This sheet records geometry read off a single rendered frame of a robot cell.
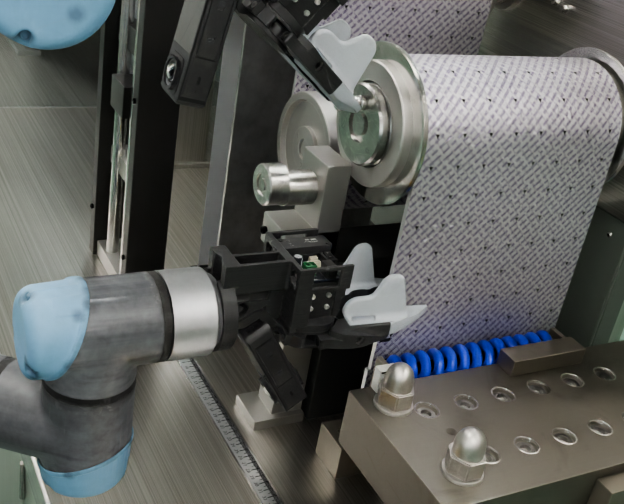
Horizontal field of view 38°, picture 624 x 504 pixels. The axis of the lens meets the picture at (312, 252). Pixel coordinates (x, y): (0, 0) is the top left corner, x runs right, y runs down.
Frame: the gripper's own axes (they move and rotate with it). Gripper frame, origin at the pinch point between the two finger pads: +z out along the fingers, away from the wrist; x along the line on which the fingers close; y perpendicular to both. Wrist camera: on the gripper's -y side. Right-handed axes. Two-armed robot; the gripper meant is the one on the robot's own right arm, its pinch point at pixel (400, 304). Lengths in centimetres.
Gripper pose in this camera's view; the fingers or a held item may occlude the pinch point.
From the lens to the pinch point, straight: 86.3
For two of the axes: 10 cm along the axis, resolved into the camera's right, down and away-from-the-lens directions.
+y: 1.6, -8.7, -4.6
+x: -4.5, -4.8, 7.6
